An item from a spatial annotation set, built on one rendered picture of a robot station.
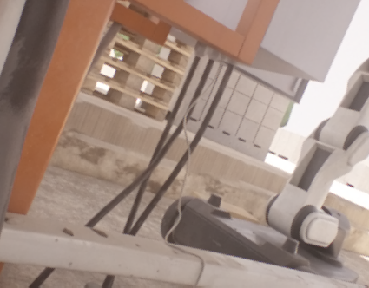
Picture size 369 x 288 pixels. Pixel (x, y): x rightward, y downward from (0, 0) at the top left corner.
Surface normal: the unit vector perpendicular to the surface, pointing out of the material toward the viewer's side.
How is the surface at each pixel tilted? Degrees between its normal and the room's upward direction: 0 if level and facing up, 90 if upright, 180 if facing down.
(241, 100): 90
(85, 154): 89
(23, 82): 81
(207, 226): 90
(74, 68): 90
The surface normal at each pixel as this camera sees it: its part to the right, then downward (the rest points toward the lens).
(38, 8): 0.08, -0.16
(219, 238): -0.68, -0.27
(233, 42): 0.53, 0.25
